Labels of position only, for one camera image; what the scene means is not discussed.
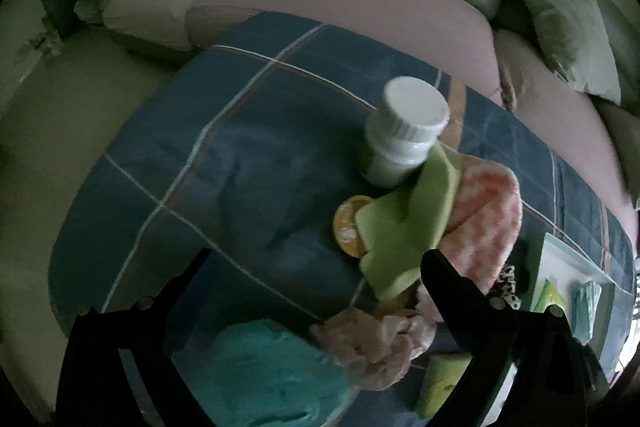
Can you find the pink white striped towel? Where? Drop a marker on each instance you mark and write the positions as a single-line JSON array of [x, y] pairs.
[[485, 217]]

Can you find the white storage box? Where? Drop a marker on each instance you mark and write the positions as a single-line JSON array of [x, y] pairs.
[[555, 267]]

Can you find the orange round lid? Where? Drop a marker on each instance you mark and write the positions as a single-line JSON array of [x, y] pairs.
[[345, 227]]

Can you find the blue plaid blanket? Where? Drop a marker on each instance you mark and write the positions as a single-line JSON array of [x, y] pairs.
[[225, 157]]

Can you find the yellow green sponge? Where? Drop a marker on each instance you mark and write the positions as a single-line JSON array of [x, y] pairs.
[[440, 387]]

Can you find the teal cloth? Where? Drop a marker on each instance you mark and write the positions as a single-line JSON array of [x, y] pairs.
[[260, 372]]

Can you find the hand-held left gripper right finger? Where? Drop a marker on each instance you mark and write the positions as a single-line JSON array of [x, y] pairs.
[[450, 287]]

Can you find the beige plastic bag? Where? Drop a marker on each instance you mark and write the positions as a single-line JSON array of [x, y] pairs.
[[370, 347]]

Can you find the green throw pillow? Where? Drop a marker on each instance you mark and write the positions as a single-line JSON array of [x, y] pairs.
[[565, 32]]

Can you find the white plastic bottle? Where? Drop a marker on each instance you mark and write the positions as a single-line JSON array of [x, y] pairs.
[[400, 147]]

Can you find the leopard print item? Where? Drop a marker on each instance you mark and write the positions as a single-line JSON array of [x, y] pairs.
[[507, 287]]

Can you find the light green cloth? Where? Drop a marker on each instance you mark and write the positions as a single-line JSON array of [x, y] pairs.
[[400, 227]]

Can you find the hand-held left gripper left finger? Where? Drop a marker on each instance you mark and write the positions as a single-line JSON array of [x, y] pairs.
[[155, 307]]

